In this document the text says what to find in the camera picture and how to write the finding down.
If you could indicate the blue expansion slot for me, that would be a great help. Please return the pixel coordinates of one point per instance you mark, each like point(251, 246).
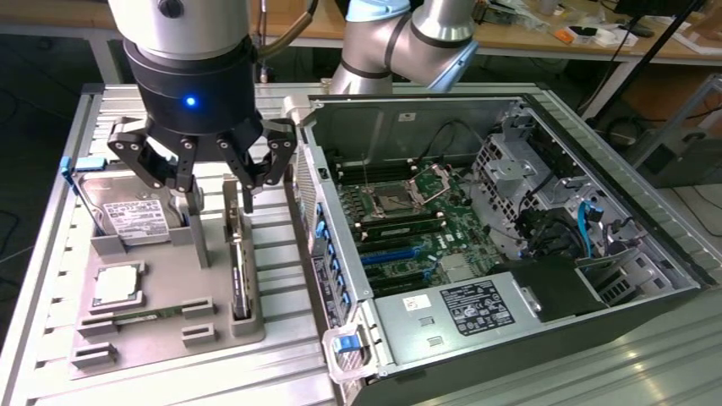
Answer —
point(388, 256)

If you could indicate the open black PC case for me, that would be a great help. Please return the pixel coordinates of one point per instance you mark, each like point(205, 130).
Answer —
point(338, 127)

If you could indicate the green circuit board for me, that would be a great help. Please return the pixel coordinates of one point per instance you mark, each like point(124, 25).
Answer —
point(499, 12)

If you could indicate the black monitor base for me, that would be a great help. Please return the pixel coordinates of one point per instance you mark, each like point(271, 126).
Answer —
point(659, 6)

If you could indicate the wooden desk white frame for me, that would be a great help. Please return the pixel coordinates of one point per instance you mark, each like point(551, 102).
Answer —
point(56, 12)

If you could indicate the silver chipset heat sink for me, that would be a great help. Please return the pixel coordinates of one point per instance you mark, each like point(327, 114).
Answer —
point(459, 266)

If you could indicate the black plastic fan shroud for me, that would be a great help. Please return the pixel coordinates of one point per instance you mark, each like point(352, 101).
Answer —
point(552, 292)

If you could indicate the aluminium frame stand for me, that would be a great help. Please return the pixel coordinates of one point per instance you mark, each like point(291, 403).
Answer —
point(690, 105)

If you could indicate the hard disk in blue carrier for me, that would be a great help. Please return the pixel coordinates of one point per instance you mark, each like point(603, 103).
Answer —
point(129, 220)

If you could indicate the black graphics card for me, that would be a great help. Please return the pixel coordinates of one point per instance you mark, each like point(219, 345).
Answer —
point(241, 279)

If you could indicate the slanted metal disk bay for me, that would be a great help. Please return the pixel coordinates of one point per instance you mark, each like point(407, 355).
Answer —
point(621, 287)

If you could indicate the black computer mouse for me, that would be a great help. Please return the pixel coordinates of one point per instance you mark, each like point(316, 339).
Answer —
point(639, 29)

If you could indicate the silver CPU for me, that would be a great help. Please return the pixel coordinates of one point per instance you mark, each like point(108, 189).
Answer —
point(115, 285)

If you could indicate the green RAM stick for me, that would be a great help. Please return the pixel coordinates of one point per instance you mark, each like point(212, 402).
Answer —
point(149, 316)

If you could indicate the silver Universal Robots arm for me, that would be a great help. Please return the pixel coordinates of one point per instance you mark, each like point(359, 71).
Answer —
point(180, 29)

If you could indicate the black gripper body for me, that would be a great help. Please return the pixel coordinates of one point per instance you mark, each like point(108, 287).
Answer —
point(191, 84)

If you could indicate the black tripod pole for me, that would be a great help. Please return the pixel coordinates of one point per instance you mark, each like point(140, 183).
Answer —
point(673, 31)

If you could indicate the black labelled RAM stick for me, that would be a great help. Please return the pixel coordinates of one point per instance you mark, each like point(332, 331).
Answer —
point(395, 232)

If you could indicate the black expansion slot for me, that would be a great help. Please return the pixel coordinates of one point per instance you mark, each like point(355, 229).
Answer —
point(400, 289)
point(395, 278)

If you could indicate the white plastic part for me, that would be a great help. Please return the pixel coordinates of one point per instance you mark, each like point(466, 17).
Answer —
point(608, 38)

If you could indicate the blue case latch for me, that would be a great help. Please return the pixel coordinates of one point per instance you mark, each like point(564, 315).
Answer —
point(344, 343)

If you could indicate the small orange tool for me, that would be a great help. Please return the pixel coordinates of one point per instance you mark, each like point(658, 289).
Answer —
point(563, 36)

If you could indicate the dark grey box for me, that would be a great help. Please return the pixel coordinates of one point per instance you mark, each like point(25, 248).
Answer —
point(694, 160)

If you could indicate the metal socket cover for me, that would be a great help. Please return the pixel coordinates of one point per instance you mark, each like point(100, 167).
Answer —
point(431, 182)

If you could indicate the grey plastic parts rack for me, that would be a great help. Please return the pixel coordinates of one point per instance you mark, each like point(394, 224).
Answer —
point(163, 270)

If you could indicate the CPU socket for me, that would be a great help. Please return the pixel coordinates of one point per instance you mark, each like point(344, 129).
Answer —
point(391, 201)

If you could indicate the green motherboard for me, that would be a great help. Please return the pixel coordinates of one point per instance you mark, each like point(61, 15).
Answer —
point(451, 228)

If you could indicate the perforated metal disk bay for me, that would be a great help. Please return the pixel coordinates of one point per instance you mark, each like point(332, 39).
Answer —
point(507, 169)

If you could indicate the grey power supply unit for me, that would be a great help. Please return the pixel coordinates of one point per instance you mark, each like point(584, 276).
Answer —
point(406, 338)

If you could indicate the thin metal locking lever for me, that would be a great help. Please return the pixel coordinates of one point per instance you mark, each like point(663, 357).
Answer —
point(367, 175)

